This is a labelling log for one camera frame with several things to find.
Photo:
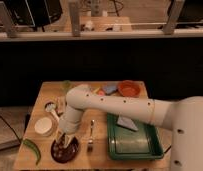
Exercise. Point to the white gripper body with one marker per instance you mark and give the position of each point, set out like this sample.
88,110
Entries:
65,134

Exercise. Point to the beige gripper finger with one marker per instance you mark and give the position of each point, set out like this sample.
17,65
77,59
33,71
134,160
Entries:
58,137
72,140

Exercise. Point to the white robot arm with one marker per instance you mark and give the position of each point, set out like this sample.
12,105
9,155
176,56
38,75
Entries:
184,118

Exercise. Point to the purple bowl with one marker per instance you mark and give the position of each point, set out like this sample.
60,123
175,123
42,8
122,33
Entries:
68,154

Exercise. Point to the orange bowl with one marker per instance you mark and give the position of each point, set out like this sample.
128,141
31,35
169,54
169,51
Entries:
128,88

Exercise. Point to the white round container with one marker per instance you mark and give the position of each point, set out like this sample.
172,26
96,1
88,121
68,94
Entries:
43,126

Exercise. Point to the silver fork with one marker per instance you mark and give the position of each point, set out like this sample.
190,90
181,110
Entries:
90,141

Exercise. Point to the green chili pepper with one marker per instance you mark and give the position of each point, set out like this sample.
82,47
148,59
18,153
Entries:
31,145

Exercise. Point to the wooden board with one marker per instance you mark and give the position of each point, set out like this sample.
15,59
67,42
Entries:
98,158

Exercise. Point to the green leafy vegetable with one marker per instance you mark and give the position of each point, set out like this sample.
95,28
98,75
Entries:
67,85

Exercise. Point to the orange red fruit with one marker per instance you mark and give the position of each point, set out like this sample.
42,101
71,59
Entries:
101,92

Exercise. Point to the green plastic tray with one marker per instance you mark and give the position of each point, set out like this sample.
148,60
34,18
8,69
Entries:
125,144

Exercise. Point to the grey folded cloth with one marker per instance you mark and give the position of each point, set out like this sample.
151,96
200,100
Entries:
126,123

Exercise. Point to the blue grey sponge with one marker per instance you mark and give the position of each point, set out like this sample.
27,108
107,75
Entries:
109,88

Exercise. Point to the black monitor left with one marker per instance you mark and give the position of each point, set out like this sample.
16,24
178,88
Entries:
34,12

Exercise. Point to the measuring spoon with black handle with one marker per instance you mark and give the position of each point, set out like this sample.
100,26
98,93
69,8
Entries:
51,108

